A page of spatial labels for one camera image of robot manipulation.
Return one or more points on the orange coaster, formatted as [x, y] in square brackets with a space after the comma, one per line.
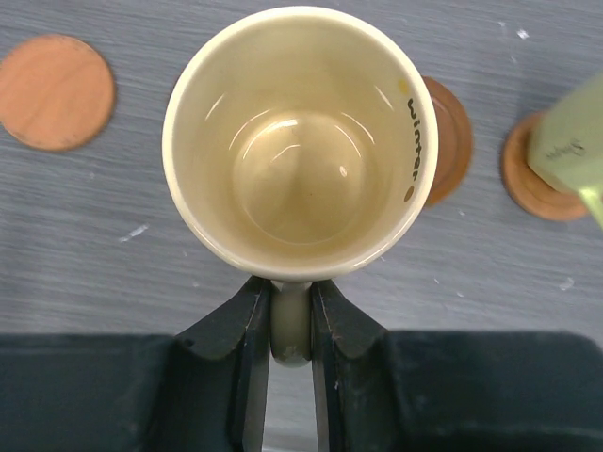
[525, 187]

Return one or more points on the yellow mug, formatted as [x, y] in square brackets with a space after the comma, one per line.
[299, 144]

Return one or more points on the dark brown coaster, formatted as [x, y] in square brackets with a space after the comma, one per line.
[57, 93]

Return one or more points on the brown ringed wooden coaster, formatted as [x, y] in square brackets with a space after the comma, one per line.
[455, 141]

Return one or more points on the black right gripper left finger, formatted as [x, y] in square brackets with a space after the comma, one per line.
[212, 378]

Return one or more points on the olive green white mug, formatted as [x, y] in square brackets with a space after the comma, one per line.
[565, 149]

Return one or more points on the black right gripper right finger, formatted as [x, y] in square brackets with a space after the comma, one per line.
[357, 369]

